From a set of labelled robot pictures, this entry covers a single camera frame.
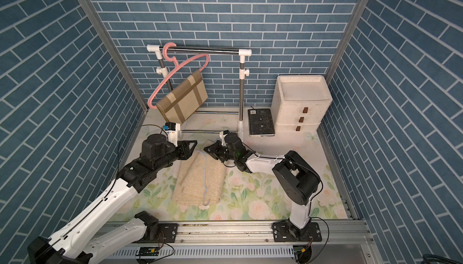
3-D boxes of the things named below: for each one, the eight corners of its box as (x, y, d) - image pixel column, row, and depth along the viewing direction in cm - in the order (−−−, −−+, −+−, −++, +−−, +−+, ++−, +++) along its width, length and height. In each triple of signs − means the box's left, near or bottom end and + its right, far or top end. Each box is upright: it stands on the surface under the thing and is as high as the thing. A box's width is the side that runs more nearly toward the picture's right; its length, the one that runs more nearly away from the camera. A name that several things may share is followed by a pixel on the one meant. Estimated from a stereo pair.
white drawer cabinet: (273, 133, 110) (280, 103, 90) (269, 105, 125) (274, 74, 106) (320, 133, 110) (338, 103, 90) (310, 105, 125) (323, 75, 106)
